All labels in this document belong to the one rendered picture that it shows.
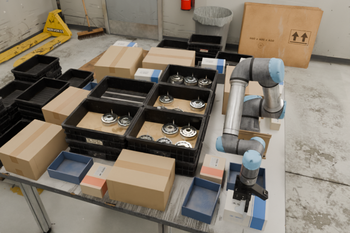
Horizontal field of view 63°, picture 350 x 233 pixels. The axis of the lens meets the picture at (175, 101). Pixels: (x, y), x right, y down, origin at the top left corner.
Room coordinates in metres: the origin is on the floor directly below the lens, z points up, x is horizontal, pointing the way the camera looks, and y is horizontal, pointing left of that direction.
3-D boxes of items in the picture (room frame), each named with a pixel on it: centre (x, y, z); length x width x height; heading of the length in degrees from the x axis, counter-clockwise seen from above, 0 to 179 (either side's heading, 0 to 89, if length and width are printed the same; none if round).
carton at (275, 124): (1.62, -0.72, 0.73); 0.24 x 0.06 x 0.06; 164
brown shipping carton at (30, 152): (1.23, 0.83, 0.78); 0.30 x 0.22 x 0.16; 161
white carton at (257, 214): (0.85, -0.35, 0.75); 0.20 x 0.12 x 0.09; 73
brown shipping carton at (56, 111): (1.62, 0.73, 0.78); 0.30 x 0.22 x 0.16; 159
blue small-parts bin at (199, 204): (0.92, -0.14, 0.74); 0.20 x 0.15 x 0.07; 159
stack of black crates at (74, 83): (2.54, 1.07, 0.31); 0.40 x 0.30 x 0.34; 163
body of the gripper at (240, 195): (0.86, -0.32, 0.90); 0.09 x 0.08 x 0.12; 73
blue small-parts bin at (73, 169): (1.13, 0.59, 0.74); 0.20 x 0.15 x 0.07; 74
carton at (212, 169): (1.11, -0.22, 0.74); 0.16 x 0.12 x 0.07; 164
